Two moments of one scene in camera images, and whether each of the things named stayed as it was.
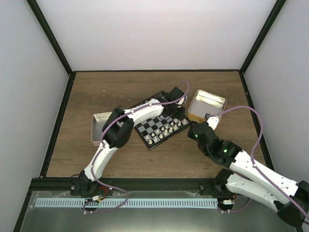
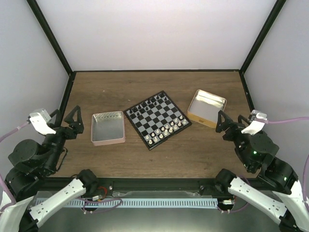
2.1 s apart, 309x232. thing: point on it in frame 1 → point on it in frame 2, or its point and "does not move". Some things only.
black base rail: (84, 187) does not move
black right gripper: (190, 134) → (227, 123)
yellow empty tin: (202, 102) does not move
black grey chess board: (157, 130) does not move
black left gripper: (179, 115) → (72, 133)
